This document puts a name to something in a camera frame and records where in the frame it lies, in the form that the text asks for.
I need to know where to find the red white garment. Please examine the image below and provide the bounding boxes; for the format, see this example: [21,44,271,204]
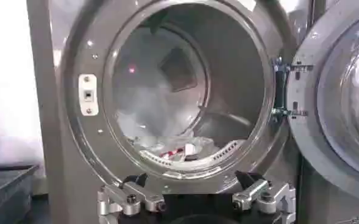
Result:
[160,142,204,161]

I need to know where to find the white door latch plate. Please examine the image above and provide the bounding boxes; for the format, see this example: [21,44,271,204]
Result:
[78,74,99,117]

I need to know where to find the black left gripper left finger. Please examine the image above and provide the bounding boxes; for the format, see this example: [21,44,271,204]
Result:
[97,173,168,224]

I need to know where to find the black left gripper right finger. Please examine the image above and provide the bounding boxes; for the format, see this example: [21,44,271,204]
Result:
[232,170,297,224]

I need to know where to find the metal door hinge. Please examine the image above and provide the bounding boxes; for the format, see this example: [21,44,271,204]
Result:
[271,56,292,122]

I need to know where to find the dark grey laundry basket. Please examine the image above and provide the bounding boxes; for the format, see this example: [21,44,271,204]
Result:
[0,164,40,224]

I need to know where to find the grey dryer machine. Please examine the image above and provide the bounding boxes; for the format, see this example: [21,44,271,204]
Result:
[26,0,316,224]

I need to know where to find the round glass dryer door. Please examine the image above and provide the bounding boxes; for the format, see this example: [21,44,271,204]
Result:
[287,0,359,205]

